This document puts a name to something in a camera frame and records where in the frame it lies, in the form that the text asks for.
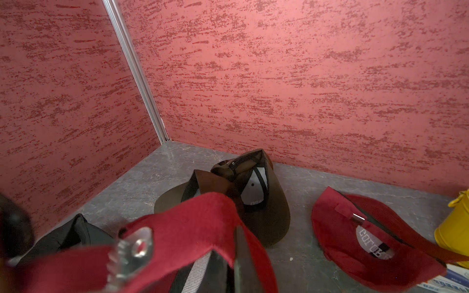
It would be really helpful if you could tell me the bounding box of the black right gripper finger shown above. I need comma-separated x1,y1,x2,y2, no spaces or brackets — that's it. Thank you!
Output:
233,226,264,293

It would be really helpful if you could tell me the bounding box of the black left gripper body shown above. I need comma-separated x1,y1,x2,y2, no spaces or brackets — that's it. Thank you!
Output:
1,194,35,260

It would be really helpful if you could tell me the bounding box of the red baseball cap front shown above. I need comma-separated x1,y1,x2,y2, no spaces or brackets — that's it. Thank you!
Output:
12,192,278,293

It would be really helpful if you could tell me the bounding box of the red baseball cap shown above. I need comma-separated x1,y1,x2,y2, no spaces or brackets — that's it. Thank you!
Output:
311,187,469,293
12,192,278,293

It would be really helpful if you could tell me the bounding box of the black baseball cap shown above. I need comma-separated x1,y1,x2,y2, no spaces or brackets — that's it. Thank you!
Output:
17,214,114,265

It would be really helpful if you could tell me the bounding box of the brown baseball cap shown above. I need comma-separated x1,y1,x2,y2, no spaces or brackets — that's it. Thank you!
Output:
154,149,291,247

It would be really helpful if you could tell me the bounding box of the red baseball cap back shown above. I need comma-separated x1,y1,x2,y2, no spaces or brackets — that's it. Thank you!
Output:
311,187,469,293

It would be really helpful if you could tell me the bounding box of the white toothpaste box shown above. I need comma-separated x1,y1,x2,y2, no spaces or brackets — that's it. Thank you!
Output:
418,264,469,293

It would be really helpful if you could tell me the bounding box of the yellow plastic bucket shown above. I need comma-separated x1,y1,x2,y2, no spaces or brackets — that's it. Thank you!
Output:
434,190,469,269

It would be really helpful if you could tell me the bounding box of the aluminium corner post left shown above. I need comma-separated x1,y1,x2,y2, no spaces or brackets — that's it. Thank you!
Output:
102,0,171,145

